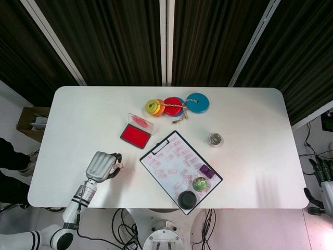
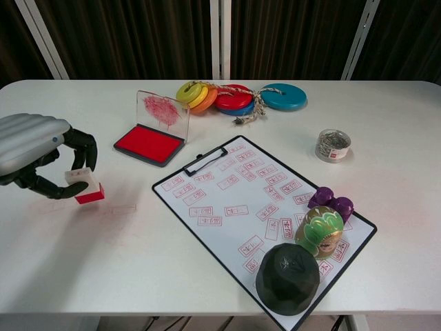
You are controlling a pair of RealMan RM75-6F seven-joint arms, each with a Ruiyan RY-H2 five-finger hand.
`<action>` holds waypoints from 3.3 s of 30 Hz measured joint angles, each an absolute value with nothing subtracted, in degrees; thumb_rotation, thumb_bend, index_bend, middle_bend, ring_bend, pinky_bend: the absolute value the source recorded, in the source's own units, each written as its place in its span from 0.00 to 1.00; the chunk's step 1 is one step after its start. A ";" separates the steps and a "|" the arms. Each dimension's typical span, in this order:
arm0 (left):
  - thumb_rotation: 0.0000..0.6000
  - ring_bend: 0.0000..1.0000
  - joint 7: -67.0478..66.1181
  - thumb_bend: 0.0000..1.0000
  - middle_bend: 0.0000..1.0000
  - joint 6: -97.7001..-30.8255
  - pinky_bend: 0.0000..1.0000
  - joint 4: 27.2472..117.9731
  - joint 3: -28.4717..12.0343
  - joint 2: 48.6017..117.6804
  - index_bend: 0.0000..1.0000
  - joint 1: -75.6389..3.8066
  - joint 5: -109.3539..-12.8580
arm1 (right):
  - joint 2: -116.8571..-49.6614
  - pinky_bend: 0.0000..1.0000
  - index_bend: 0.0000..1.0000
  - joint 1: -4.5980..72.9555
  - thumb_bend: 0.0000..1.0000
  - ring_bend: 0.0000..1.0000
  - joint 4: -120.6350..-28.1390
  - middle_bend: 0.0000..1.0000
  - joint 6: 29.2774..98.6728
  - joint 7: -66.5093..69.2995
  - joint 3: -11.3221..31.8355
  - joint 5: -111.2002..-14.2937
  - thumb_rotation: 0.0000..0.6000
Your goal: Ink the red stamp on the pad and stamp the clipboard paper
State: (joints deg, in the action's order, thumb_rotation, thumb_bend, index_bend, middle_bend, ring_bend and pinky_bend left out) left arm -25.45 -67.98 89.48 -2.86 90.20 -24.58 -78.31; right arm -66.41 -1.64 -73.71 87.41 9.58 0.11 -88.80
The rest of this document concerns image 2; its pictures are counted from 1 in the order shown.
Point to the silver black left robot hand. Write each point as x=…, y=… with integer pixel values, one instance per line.
x=27, y=138

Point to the white and red block stamp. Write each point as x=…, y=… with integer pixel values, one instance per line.
x=90, y=194

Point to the red ink pad clear lid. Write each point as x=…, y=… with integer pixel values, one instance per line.
x=148, y=145

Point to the dark brown curtain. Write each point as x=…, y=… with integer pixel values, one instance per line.
x=120, y=34

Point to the lime green wooden disc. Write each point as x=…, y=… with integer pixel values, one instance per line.
x=187, y=92

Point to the yellow wooden disc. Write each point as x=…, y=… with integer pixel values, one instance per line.
x=202, y=96

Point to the orange wooden disc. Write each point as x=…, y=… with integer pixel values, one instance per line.
x=208, y=101

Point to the red wooden disc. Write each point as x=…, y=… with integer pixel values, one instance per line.
x=234, y=98

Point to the blue wooden disc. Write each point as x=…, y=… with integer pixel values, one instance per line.
x=239, y=110

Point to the white paper with red stamps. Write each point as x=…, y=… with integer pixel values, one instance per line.
x=241, y=193

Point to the teal wooden disc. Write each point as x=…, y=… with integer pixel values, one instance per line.
x=286, y=98

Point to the black faceted cup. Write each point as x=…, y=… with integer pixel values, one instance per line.
x=287, y=279

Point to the purple plastic toy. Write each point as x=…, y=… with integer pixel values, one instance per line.
x=325, y=198

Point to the clear box of paper clips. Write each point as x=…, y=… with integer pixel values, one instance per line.
x=332, y=146

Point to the green gold nesting doll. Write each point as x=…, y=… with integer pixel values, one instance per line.
x=318, y=231

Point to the black rimmed clipboard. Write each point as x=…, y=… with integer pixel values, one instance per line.
x=361, y=224

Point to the white table leg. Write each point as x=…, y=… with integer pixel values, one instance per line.
x=353, y=324

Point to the white slanted frame post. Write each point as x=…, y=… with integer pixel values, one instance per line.
x=41, y=38

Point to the white upright frame post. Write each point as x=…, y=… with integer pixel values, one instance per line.
x=215, y=34

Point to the white slotted frame post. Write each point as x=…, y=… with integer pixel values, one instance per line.
x=361, y=34

